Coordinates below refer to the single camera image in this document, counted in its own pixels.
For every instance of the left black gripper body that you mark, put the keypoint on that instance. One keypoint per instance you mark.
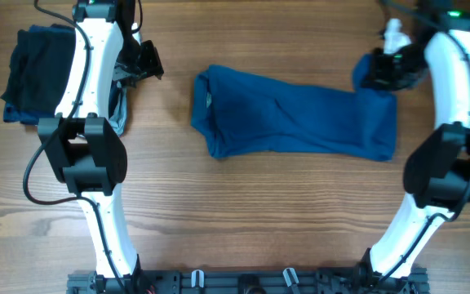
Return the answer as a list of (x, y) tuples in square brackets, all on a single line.
[(144, 60)]

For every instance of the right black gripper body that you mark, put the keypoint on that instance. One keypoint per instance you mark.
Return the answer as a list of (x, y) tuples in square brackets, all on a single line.
[(395, 69)]

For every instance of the blue polo shirt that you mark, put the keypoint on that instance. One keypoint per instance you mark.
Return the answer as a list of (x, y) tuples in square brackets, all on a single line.
[(240, 113)]

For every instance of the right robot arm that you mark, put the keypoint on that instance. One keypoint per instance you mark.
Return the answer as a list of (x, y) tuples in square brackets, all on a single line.
[(437, 174)]

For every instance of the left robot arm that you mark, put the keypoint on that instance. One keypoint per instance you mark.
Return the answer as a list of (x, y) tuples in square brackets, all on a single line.
[(85, 152)]

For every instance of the black folded garment on top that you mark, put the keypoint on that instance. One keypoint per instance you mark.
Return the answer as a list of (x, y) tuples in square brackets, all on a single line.
[(35, 69)]

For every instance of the navy folded garment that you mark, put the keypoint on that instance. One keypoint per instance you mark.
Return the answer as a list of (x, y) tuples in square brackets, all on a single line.
[(14, 116)]

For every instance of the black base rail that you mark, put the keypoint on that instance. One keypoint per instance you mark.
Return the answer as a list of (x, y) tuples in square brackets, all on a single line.
[(321, 281)]

